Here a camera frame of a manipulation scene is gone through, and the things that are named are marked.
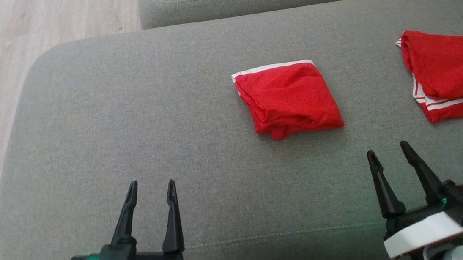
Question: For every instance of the red white-trimmed shorts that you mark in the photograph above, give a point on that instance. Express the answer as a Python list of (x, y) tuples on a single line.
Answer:
[(292, 98)]

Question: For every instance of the grey fabric sofa seat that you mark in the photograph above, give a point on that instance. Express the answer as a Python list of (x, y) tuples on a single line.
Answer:
[(172, 131)]

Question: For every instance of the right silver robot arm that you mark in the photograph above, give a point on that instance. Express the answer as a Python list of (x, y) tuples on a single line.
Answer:
[(460, 254)]

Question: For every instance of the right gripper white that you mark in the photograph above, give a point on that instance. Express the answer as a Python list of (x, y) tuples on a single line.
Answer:
[(424, 232)]

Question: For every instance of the red white basketball jersey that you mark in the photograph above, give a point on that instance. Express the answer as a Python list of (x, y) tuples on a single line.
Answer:
[(454, 66)]

